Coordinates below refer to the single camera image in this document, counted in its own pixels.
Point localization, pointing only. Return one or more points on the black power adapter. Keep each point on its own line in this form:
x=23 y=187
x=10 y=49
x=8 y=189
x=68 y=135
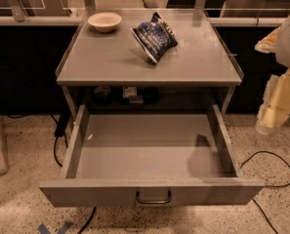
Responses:
x=62 y=123

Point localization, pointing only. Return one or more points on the open grey top drawer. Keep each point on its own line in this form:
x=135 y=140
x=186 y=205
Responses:
x=112 y=156

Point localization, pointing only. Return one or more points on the blue chip bag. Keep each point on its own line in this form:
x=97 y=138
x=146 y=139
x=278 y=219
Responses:
x=155 y=37

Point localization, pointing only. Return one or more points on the white ceramic bowl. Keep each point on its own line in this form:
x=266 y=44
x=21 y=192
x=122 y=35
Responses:
x=104 y=22

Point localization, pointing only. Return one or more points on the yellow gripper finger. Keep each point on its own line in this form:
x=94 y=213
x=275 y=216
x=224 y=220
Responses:
x=269 y=43
x=275 y=109

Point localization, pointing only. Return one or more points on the metal drawer handle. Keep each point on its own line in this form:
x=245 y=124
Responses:
x=145 y=200

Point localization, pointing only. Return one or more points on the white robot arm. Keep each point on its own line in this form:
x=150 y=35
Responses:
x=282 y=53

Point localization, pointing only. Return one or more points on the grey cabinet with top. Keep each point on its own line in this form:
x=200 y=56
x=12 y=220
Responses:
x=118 y=59

